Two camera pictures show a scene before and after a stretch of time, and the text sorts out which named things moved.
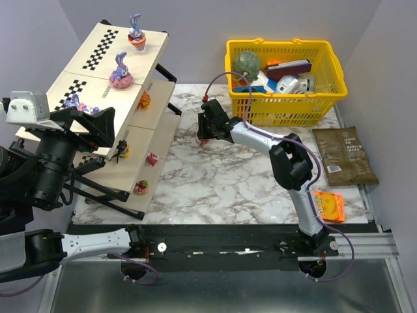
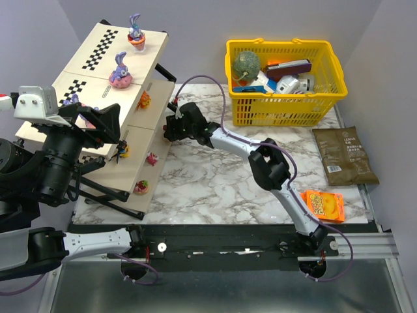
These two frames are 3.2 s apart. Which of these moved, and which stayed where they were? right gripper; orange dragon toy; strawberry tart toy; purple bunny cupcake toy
Moved: right gripper
Stayed: strawberry tart toy; purple bunny cupcake toy; orange dragon toy
